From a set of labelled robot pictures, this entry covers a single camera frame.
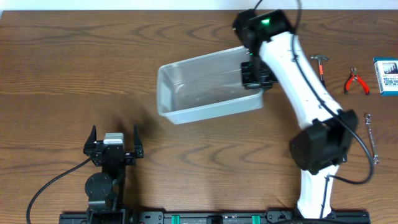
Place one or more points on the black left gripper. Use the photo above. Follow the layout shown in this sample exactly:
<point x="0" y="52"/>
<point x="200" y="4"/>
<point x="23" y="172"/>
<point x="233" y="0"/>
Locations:
<point x="112" y="152"/>

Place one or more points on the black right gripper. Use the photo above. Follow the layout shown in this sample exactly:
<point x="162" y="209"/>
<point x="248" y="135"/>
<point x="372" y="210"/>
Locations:
<point x="257" y="75"/>

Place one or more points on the clear plastic storage container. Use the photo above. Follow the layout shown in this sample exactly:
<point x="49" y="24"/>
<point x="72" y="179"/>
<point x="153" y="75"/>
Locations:
<point x="205" y="87"/>

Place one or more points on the small steel claw hammer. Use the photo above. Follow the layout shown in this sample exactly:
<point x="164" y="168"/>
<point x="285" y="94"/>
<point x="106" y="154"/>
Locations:
<point x="320" y="59"/>

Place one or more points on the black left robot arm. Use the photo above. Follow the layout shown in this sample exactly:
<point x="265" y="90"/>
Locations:
<point x="105" y="189"/>

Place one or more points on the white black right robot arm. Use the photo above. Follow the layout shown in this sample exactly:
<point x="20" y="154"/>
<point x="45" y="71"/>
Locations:
<point x="275" y="56"/>

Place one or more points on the silver combination wrench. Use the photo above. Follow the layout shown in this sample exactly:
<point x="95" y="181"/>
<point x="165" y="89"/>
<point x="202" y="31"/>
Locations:
<point x="368" y="120"/>

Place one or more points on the blue white cardboard box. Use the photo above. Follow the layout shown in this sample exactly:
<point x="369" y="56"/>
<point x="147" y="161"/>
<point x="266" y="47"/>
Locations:
<point x="386" y="74"/>

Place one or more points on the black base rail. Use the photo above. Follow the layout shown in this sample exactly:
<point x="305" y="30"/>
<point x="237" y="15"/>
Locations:
<point x="158" y="217"/>

